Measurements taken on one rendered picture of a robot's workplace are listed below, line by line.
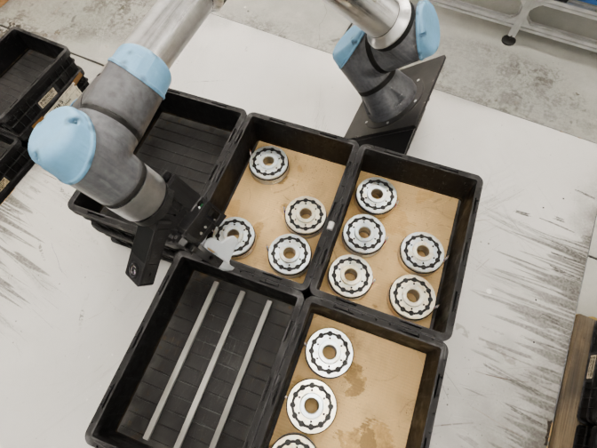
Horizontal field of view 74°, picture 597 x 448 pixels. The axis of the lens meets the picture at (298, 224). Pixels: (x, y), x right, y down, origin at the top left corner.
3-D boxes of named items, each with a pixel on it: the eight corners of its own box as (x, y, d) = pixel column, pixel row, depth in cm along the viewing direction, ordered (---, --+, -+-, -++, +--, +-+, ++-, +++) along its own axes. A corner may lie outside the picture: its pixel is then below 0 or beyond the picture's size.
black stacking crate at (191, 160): (162, 111, 117) (147, 84, 107) (253, 138, 113) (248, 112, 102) (91, 227, 103) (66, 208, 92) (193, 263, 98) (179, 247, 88)
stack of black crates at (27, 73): (72, 99, 206) (12, 25, 165) (119, 119, 200) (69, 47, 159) (19, 158, 192) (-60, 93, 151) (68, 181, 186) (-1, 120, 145)
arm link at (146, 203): (119, 218, 49) (90, 195, 53) (145, 233, 53) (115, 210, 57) (156, 170, 50) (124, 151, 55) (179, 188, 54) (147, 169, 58)
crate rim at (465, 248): (446, 345, 80) (450, 343, 78) (306, 295, 85) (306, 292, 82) (481, 181, 95) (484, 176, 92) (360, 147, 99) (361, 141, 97)
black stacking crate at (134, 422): (194, 265, 98) (179, 250, 88) (306, 305, 93) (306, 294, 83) (111, 435, 83) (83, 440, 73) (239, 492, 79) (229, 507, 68)
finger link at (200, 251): (228, 263, 64) (189, 237, 58) (222, 271, 64) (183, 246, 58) (214, 253, 68) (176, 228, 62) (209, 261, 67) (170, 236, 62)
